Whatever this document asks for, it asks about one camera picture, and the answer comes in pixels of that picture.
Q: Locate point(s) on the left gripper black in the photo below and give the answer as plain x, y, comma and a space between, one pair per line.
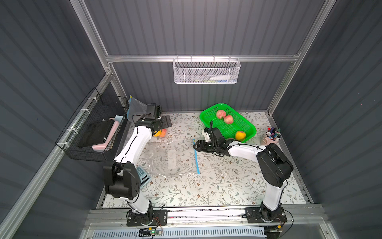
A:
162, 122

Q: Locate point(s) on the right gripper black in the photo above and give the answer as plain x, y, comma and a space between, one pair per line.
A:
204, 145

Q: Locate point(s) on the orange red peach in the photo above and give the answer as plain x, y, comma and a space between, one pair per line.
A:
163, 133

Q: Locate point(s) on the yellow peach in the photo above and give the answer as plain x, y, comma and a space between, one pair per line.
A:
240, 135
158, 133

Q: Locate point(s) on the clear zip-top bag blue zipper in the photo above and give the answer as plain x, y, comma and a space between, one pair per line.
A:
136, 115

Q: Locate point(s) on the pink peach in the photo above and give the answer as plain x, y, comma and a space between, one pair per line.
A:
220, 114
228, 119

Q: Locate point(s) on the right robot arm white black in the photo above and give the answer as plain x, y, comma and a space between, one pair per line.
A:
275, 168

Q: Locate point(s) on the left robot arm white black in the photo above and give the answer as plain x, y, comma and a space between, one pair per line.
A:
121, 179

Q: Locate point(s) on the pink peach top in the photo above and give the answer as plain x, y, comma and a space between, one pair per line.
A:
220, 114

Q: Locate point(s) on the teal calculator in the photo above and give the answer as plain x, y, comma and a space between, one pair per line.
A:
144, 176

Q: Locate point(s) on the black pouch in basket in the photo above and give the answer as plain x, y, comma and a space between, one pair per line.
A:
96, 133

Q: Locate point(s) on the pink pen cup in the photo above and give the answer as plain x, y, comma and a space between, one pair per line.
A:
272, 135

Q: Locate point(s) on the white tube in basket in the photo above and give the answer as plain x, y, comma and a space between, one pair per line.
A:
220, 78

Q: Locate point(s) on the white wire wall basket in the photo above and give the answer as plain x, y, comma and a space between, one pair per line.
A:
198, 70

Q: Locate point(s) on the black wire wall basket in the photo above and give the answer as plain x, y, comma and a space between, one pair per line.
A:
96, 107

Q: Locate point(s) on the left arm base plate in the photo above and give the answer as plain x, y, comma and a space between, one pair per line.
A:
152, 218

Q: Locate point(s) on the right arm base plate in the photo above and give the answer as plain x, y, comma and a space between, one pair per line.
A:
264, 215

